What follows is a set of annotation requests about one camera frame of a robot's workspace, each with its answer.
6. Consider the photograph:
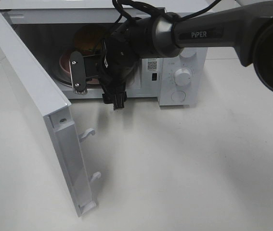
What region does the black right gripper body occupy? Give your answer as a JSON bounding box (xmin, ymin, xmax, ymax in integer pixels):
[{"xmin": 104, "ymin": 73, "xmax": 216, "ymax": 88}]
[{"xmin": 85, "ymin": 31, "xmax": 139, "ymax": 86}]

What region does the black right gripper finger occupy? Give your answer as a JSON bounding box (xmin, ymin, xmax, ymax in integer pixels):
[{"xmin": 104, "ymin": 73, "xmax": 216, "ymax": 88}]
[
  {"xmin": 70, "ymin": 51, "xmax": 87, "ymax": 94},
  {"xmin": 102, "ymin": 82, "xmax": 127, "ymax": 111}
]

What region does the pink round plate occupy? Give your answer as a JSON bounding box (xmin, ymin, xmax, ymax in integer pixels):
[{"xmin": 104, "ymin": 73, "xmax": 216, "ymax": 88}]
[{"xmin": 58, "ymin": 49, "xmax": 100, "ymax": 86}]

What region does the burger with lettuce and cheese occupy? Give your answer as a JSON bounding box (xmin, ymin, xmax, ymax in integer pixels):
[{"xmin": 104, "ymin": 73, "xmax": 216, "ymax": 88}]
[{"xmin": 73, "ymin": 24, "xmax": 106, "ymax": 55}]

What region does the white microwave door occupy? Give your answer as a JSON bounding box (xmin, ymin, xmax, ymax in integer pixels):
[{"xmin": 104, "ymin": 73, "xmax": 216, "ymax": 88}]
[{"xmin": 0, "ymin": 12, "xmax": 101, "ymax": 216}]

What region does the round white door button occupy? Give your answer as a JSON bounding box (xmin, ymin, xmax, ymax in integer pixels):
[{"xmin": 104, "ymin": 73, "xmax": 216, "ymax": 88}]
[{"xmin": 171, "ymin": 91, "xmax": 186, "ymax": 103}]

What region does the white microwave knob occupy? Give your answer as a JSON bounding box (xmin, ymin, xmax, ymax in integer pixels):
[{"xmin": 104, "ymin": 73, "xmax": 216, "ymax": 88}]
[
  {"xmin": 174, "ymin": 68, "xmax": 192, "ymax": 86},
  {"xmin": 180, "ymin": 48, "xmax": 197, "ymax": 59}
]

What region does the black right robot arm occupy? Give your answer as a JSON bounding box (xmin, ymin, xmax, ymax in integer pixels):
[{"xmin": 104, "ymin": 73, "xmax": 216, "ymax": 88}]
[{"xmin": 69, "ymin": 0, "xmax": 273, "ymax": 109}]

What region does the white microwave oven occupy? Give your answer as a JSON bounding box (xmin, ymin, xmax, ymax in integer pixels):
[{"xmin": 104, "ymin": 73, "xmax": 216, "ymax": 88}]
[{"xmin": 0, "ymin": 0, "xmax": 207, "ymax": 106}]

